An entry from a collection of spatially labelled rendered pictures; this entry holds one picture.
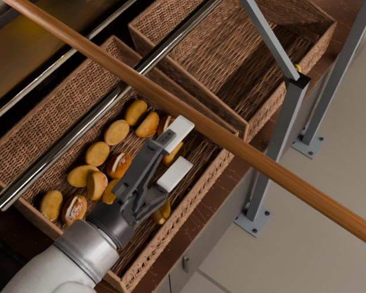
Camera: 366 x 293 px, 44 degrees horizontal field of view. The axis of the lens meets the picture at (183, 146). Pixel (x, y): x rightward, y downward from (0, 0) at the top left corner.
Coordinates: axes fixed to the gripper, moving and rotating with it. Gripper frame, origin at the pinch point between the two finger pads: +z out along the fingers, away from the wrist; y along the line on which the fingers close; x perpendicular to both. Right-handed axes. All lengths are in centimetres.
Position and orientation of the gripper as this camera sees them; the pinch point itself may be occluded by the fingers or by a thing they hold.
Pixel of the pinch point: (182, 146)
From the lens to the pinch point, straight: 78.1
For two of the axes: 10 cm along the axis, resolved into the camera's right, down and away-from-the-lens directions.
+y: 0.0, 5.0, 8.7
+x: 7.8, 5.4, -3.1
